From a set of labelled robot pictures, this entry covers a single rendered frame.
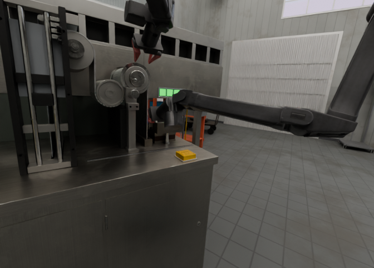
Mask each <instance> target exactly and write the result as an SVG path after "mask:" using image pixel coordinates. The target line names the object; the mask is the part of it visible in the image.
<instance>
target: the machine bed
mask: <svg viewBox="0 0 374 268"><path fill-rule="evenodd" d="M75 141H76V155H77V166H76V167H72V166H71V167H66V168H59V169H51V170H45V171H41V172H34V173H27V174H26V175H22V176H21V175H20V173H19V166H18V159H17V152H16V145H15V141H7V142H0V218H3V217H7V216H11V215H16V214H19V213H23V212H27V211H31V210H34V209H39V208H43V207H47V206H51V205H54V204H59V203H63V202H67V201H71V200H74V199H79V198H83V197H87V196H91V195H94V194H99V193H103V192H107V191H111V190H114V189H119V188H122V187H127V186H131V185H134V184H138V183H142V182H147V181H151V180H154V179H158V178H162V177H167V176H171V175H174V174H178V173H182V172H187V171H190V170H194V169H198V168H202V167H207V166H210V165H214V164H218V158H219V157H218V156H217V155H215V154H213V153H211V152H209V151H207V150H205V149H203V148H200V147H198V146H196V145H194V144H192V143H190V142H188V141H186V140H184V139H182V138H180V137H178V136H175V141H172V142H170V143H169V144H164V143H155V144H154V143H152V146H149V147H144V146H143V145H142V144H141V143H139V142H138V141H137V140H136V147H137V148H138V149H139V151H138V152H145V151H150V150H157V149H165V148H172V147H179V146H183V145H191V144H192V145H193V146H189V147H182V148H175V149H168V150H161V151H157V152H150V153H142V154H135V155H128V156H124V157H117V158H110V159H103V160H96V161H91V162H86V160H89V159H97V158H104V157H111V156H116V155H123V154H131V153H138V152H130V153H129V152H128V151H127V150H126V149H121V148H120V147H119V146H118V145H117V143H116V142H115V141H114V140H113V138H112V137H111V136H110V134H109V133H108V134H94V135H80V136H75ZM26 144H27V152H28V160H29V163H35V162H36V155H35V147H34V142H33V139H30V140H26ZM40 146H41V155H42V161H48V160H56V159H58V157H57V146H56V151H55V157H54V159H51V156H52V149H51V138H43V139H40ZM187 149H188V150H190V151H191V152H193V153H195V154H196V158H197V159H195V160H190V161H186V162H182V161H181V160H179V159H178V158H177V157H175V156H174V155H176V152H177V151H181V150H187ZM62 152H63V159H64V158H70V157H71V152H70V139H69V137H63V149H62Z"/></svg>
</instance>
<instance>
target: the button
mask: <svg viewBox="0 0 374 268"><path fill-rule="evenodd" d="M176 156H177V157H178V158H180V159H181V160H183V161H184V160H189V159H194V158H196V154H195V153H193V152H191V151H190V150H188V149H187V150H181V151H177V152H176Z"/></svg>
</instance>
